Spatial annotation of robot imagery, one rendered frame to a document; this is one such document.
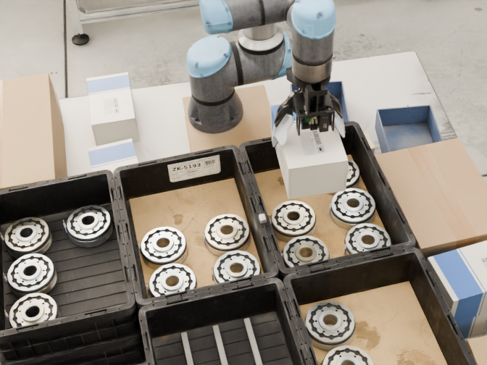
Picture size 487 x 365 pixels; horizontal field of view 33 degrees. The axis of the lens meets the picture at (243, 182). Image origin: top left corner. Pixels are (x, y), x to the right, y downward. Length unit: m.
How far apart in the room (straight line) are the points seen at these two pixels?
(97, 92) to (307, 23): 1.04
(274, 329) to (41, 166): 0.70
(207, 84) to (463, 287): 0.81
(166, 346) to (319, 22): 0.74
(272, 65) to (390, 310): 0.71
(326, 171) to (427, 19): 2.36
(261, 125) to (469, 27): 1.88
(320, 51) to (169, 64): 2.23
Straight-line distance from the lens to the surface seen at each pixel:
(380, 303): 1.78
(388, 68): 2.52
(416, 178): 1.98
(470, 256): 1.82
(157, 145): 2.29
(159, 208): 1.96
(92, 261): 1.89
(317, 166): 1.61
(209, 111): 2.15
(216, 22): 1.50
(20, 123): 2.14
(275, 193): 1.96
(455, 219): 1.91
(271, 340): 1.72
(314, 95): 1.52
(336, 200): 1.91
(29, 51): 3.89
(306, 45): 1.46
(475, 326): 1.89
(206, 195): 1.97
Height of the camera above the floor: 2.30
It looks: 48 degrees down
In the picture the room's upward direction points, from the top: 4 degrees counter-clockwise
